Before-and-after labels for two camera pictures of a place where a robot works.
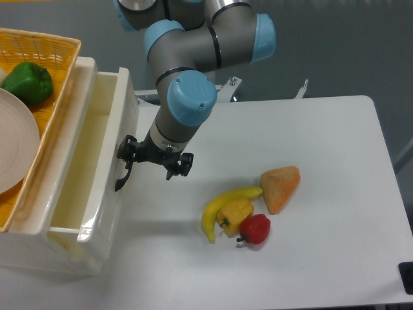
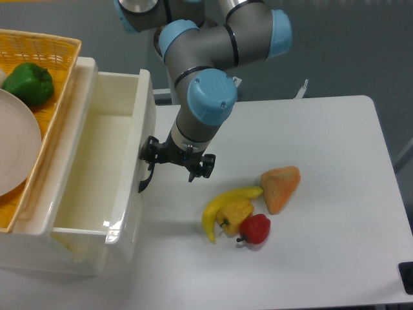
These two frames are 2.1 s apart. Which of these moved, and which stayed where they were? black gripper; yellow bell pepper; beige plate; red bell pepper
Moved: black gripper
Stayed: red bell pepper; yellow bell pepper; beige plate
